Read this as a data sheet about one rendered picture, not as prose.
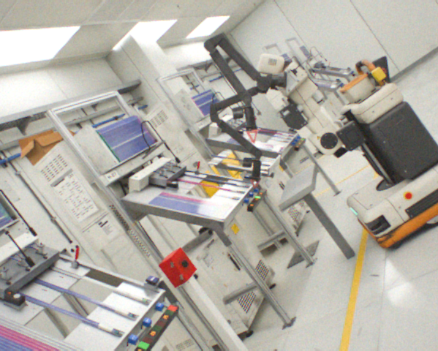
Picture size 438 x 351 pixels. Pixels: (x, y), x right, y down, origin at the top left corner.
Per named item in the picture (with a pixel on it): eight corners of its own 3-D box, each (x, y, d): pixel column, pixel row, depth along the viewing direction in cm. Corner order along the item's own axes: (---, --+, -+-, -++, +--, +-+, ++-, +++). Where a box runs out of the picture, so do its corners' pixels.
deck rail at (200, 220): (224, 229, 279) (224, 220, 277) (222, 231, 277) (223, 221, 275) (120, 206, 302) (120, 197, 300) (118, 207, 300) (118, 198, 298)
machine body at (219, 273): (281, 279, 355) (232, 213, 352) (254, 337, 294) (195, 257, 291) (219, 310, 387) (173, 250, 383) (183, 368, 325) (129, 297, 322)
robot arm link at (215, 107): (204, 104, 315) (205, 106, 325) (211, 123, 316) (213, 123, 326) (266, 78, 310) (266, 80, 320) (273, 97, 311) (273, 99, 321)
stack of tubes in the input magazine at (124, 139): (156, 142, 352) (135, 112, 351) (120, 161, 307) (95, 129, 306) (145, 151, 358) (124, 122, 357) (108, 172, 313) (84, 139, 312)
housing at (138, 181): (171, 175, 359) (171, 158, 354) (139, 199, 316) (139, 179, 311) (161, 174, 361) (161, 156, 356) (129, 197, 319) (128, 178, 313)
